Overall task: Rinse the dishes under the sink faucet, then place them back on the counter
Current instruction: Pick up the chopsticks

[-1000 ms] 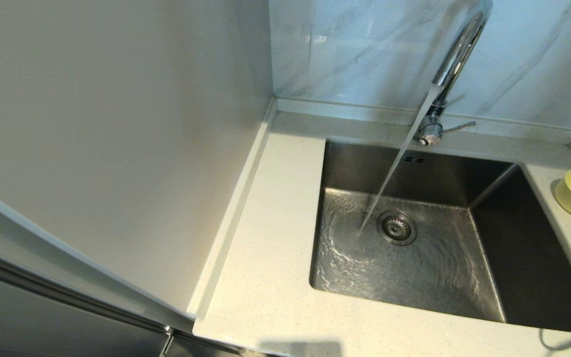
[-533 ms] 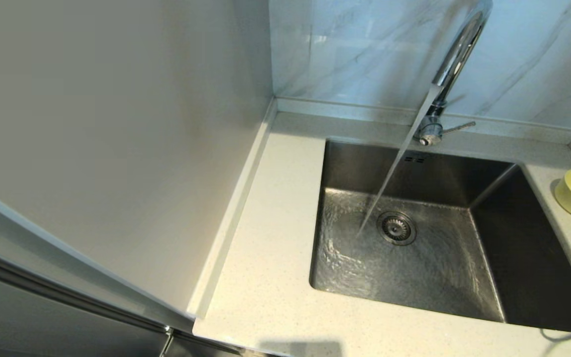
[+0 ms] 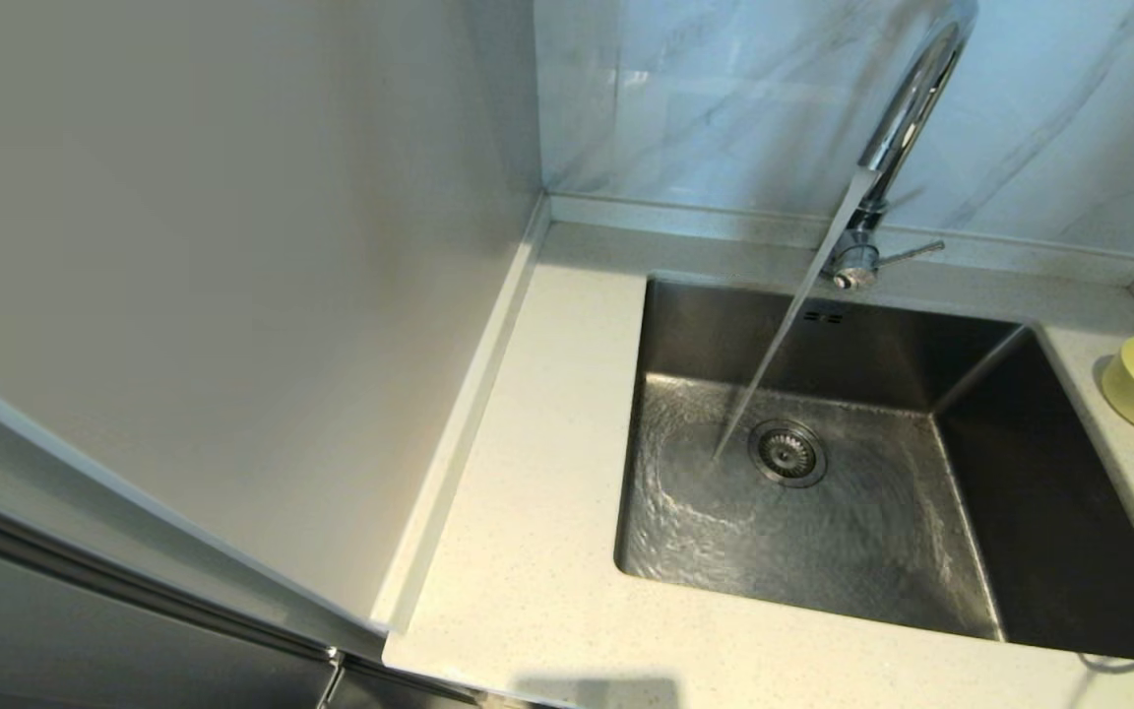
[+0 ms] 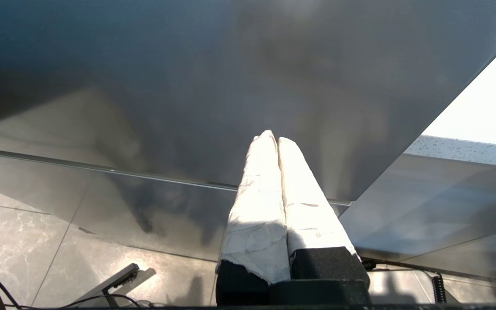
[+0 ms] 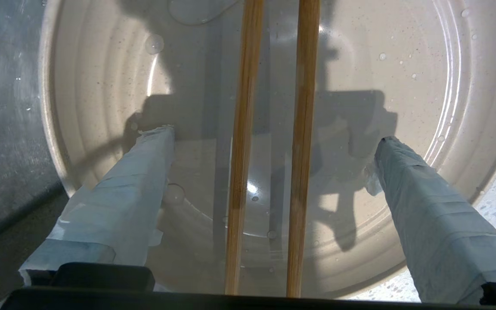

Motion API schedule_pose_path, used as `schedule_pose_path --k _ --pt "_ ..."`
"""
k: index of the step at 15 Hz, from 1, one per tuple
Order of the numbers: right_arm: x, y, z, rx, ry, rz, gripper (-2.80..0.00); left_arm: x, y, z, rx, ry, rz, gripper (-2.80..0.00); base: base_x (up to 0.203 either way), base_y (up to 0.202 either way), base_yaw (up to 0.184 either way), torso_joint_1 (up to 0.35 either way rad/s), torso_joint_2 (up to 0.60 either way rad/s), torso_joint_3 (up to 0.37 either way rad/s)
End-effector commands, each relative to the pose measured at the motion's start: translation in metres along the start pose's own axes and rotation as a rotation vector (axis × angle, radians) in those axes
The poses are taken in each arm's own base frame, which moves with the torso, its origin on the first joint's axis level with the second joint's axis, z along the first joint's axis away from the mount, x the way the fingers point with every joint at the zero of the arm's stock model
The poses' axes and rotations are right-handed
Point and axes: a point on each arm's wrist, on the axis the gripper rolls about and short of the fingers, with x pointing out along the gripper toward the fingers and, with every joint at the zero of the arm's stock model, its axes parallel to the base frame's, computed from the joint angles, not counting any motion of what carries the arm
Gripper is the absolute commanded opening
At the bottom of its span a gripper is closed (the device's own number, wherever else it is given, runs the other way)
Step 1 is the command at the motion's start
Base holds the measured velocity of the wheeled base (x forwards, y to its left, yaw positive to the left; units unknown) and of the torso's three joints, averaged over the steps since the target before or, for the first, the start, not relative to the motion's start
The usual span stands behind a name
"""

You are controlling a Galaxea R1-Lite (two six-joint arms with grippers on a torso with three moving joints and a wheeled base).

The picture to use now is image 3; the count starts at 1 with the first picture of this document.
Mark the chrome gooseneck faucet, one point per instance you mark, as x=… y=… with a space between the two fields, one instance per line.
x=907 y=113

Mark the stainless steel sink basin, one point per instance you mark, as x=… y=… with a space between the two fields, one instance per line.
x=872 y=551

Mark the round metal drain strainer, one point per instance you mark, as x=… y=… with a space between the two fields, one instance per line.
x=787 y=453

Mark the white tall cabinet panel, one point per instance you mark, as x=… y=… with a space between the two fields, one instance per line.
x=232 y=295

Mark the grey appliance door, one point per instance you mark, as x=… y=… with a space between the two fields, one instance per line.
x=85 y=650

